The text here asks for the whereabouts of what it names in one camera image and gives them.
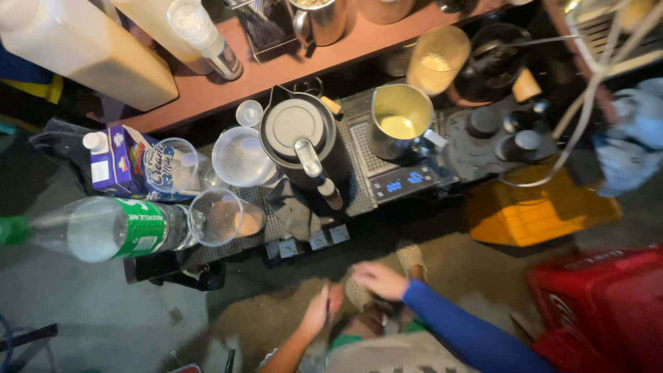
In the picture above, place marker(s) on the light blue cloth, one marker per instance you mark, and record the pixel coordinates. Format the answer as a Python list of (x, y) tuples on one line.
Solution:
[(629, 140)]

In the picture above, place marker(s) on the wide clear plastic container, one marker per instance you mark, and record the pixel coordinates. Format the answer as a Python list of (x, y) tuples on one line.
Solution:
[(242, 158)]

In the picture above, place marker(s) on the printed clear plastic cup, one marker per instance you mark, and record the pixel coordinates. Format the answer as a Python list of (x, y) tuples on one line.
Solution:
[(173, 168)]

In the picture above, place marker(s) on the person's right hand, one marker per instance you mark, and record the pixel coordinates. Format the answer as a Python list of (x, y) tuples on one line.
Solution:
[(382, 281)]

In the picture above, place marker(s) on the red plastic crate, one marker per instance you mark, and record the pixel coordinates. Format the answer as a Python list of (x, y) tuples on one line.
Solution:
[(606, 305)]

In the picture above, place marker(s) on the clear cup with beige drink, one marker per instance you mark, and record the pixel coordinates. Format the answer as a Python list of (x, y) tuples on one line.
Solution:
[(222, 217)]

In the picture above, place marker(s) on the stack of clear plastic cups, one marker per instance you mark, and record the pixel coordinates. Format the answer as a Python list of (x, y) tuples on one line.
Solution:
[(204, 36)]

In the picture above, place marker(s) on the beige perforated sandal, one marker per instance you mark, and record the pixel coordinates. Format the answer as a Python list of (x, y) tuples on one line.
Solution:
[(411, 257), (357, 295)]

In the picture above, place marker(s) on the reddish brown wooden shelf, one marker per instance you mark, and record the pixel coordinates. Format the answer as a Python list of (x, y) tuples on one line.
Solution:
[(279, 67)]

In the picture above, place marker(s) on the person's right fingers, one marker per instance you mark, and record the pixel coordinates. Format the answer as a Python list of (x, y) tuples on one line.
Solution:
[(365, 272)]

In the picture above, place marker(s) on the black round pan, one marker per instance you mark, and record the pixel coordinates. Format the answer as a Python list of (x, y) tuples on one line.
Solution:
[(494, 62)]

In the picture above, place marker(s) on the black bag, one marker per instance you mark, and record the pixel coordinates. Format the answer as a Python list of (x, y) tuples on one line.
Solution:
[(65, 145)]

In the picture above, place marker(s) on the yellow plastic crate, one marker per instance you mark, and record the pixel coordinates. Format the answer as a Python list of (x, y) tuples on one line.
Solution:
[(533, 212)]

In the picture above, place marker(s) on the person's left hand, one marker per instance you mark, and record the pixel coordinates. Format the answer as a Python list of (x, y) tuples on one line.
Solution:
[(317, 313)]

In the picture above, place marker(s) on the grey cloth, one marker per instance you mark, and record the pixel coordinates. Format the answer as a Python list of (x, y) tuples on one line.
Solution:
[(295, 210)]

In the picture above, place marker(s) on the black kettle with lid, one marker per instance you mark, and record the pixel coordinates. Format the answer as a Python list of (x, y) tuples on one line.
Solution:
[(305, 140)]

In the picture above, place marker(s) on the round brown container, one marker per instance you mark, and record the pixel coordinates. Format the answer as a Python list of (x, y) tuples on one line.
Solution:
[(384, 10)]

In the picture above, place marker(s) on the green label plastic bottle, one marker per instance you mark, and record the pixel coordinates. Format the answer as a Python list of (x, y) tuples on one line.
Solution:
[(103, 228)]

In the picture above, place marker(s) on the person's grey shirt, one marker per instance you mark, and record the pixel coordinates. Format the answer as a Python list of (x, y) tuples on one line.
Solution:
[(393, 357)]

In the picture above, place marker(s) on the steel pitcher with yellow liquid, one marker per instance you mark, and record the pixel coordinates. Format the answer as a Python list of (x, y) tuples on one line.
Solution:
[(401, 119)]

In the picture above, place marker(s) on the small clear plastic cup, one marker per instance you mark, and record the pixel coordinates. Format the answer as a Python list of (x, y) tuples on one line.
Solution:
[(249, 113)]

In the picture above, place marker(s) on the light wooden block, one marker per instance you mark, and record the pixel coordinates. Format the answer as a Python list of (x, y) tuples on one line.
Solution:
[(527, 85)]

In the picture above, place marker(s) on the black tamper station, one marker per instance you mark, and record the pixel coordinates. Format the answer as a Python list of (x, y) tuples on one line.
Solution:
[(492, 140)]

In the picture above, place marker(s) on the black perforated drip tray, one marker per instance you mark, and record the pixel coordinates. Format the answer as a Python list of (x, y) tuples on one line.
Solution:
[(357, 199)]

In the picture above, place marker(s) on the black digital scale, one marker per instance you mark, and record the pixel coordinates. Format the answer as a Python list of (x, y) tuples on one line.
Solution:
[(401, 184)]

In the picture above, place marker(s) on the large white plastic jug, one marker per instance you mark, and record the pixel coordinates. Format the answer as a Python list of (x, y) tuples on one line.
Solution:
[(88, 49)]

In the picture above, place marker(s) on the purple milk carton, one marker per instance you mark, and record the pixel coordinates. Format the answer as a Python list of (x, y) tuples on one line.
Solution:
[(116, 163)]

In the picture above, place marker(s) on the plastic cup with beige liquid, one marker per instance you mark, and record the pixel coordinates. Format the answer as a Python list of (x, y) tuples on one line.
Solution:
[(437, 59)]

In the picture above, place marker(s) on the person's left fingers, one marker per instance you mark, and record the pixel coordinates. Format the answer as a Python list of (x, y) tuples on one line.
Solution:
[(331, 300)]

